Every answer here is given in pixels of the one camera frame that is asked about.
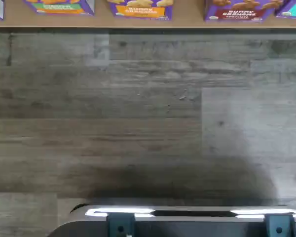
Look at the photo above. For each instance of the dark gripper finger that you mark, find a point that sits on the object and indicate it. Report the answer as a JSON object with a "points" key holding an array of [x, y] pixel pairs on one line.
{"points": [[280, 225], [121, 225]]}

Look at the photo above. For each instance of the purple box brown patch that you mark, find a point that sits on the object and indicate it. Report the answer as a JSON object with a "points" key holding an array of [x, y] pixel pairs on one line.
{"points": [[239, 12]]}

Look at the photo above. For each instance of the black metal shelf rack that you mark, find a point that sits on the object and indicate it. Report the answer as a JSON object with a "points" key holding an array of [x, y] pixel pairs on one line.
{"points": [[187, 31]]}

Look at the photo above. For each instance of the brown wooden shelf board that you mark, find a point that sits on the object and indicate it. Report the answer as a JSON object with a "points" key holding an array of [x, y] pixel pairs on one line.
{"points": [[187, 24]]}

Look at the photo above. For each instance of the purple box orange patch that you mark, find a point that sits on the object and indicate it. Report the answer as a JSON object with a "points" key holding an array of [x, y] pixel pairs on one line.
{"points": [[140, 11]]}

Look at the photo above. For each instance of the purple box teal patch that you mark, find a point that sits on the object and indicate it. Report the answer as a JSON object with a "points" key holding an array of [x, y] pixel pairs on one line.
{"points": [[292, 8]]}

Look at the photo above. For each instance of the purple box green patch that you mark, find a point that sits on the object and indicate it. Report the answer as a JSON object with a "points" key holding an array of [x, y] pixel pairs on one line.
{"points": [[60, 7]]}

